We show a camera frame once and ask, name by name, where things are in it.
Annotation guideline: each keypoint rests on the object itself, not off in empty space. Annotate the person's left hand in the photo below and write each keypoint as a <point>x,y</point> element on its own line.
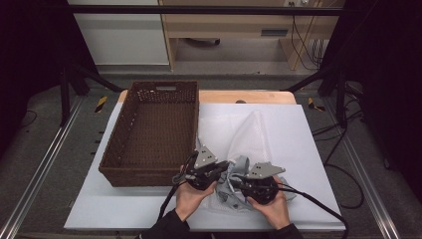
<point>192,199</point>

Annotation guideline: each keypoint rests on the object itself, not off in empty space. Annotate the white table cover board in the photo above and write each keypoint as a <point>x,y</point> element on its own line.
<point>298,149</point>

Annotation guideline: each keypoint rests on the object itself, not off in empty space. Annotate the grey garment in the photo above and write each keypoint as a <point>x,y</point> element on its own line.
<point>235,166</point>

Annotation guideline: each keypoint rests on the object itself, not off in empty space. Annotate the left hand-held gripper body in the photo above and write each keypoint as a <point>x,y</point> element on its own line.
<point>204,157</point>

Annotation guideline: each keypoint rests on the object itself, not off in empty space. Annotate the black metal stand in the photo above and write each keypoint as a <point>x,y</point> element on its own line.
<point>338,89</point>
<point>66,89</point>

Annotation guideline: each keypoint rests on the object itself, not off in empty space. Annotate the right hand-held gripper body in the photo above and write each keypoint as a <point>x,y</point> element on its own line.
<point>262,186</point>

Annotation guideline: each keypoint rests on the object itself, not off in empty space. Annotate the light wooden desk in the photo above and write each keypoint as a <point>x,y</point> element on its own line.
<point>225,25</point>

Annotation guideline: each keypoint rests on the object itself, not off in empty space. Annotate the yellow black tape mark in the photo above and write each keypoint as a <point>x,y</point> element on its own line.
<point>313,104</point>

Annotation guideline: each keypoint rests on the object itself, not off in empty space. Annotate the black horizontal frame bar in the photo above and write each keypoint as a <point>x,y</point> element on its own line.
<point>199,10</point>

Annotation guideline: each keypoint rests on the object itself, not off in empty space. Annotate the brown wicker basket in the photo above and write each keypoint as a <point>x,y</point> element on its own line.
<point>156,129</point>

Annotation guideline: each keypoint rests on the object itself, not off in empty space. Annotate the aluminium floor rail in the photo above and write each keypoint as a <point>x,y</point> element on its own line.
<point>365,172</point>
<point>36,169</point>

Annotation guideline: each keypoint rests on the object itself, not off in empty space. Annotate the person's right hand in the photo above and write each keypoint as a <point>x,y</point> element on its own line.
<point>270,212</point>

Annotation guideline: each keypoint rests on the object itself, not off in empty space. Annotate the white cabinet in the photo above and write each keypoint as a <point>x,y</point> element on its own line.
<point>122,36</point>

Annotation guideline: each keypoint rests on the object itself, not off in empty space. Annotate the white mesh laundry bag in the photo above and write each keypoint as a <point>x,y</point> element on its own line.
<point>252,139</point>

